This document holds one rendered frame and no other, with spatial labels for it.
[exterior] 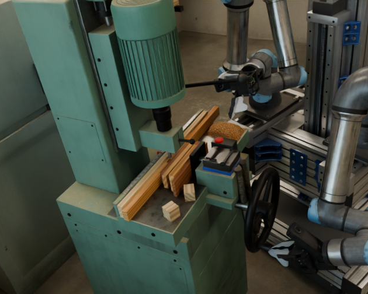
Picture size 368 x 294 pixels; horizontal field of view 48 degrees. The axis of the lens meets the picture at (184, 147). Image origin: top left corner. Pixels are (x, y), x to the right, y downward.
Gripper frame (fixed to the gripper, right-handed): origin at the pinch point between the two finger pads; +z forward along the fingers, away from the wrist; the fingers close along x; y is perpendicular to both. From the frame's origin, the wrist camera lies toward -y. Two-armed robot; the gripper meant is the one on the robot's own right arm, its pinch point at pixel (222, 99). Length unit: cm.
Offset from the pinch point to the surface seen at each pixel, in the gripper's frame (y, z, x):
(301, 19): -78, -318, 69
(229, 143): 1.6, 5.6, 13.4
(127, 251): -36, 34, 43
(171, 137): -12.9, 15.7, 5.0
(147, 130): -22.6, 14.9, 2.8
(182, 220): -4.7, 33.6, 23.7
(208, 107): -120, -170, 89
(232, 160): 5.4, 12.7, 15.2
